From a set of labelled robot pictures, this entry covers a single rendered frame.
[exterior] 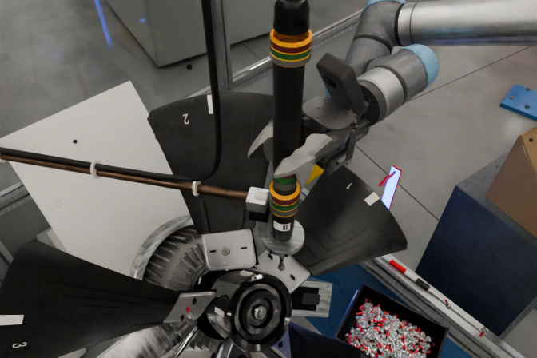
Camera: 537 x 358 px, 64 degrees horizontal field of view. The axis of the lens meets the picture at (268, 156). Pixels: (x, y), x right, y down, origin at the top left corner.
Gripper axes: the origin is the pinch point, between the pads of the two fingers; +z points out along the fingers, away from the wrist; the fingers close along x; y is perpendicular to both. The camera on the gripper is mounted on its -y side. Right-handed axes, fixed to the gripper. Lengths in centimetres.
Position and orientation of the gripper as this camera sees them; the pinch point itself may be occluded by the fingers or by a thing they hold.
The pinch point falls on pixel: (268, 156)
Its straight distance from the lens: 53.6
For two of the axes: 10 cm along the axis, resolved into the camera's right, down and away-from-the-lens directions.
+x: -6.8, -5.2, 5.2
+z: -7.3, 4.9, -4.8
